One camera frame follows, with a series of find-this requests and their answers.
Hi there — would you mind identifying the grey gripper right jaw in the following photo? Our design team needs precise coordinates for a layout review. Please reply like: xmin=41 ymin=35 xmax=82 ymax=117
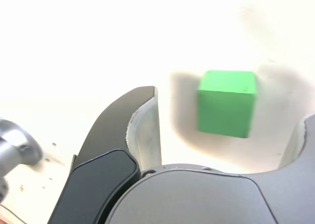
xmin=105 ymin=114 xmax=315 ymax=224

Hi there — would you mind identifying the green cube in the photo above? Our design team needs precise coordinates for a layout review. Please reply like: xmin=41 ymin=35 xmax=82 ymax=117
xmin=196 ymin=70 xmax=257 ymax=139

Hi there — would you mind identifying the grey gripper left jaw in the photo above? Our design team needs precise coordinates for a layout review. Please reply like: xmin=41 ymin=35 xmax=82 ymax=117
xmin=48 ymin=85 xmax=162 ymax=224

